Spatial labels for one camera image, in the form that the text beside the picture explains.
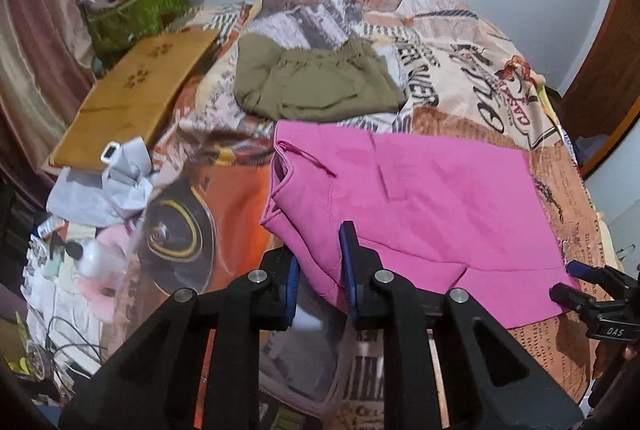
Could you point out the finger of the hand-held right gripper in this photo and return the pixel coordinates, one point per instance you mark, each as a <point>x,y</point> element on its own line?
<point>582,270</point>
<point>567,295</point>

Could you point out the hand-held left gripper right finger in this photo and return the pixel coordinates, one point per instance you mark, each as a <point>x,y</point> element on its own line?
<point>350,275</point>

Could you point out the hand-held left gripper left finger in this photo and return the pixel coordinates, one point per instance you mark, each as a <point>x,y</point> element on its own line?
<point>291,290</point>

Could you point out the pink pants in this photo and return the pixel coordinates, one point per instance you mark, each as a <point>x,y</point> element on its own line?
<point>425,200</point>

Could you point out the olive green pants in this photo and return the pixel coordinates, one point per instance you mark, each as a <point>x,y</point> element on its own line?
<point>320,84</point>

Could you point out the person's right hand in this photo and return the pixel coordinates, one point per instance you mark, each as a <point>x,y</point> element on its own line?
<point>607,357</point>

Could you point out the pink soft item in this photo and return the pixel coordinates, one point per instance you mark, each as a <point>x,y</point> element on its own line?
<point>112,237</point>

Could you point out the crumpled white cloth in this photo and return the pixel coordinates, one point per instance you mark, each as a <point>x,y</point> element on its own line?
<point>125,190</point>

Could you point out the wooden door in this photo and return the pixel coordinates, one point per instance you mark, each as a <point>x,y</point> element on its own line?
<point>615,74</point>

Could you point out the printed blanket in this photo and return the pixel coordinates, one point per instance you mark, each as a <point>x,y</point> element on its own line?
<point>450,74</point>

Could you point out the small white device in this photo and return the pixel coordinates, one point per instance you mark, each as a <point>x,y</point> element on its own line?
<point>111,151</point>

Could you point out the pile of papers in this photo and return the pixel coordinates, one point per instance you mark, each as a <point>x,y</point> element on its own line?
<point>60,305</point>

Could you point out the wooden board with flower cutouts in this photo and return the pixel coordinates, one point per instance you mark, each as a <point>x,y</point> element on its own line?
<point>135,94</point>

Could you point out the green patterned basket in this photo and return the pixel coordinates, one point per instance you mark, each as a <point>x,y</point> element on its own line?
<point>135,17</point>

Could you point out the striped curtain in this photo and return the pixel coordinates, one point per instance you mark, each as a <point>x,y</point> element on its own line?
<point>35,59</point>

